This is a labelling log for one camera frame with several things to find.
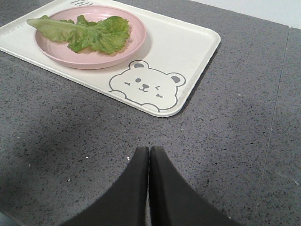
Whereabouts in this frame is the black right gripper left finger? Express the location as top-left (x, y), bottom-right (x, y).
top-left (61, 147), bottom-right (149, 226)

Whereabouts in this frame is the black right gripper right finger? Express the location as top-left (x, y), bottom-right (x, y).
top-left (149, 146), bottom-right (238, 226)

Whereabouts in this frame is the cream bear serving tray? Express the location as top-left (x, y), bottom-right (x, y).
top-left (0, 0), bottom-right (221, 117)

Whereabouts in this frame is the pink round plate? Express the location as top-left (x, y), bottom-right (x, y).
top-left (35, 5), bottom-right (147, 69)

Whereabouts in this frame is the green lettuce leaf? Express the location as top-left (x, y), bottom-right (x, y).
top-left (27, 15), bottom-right (130, 55)

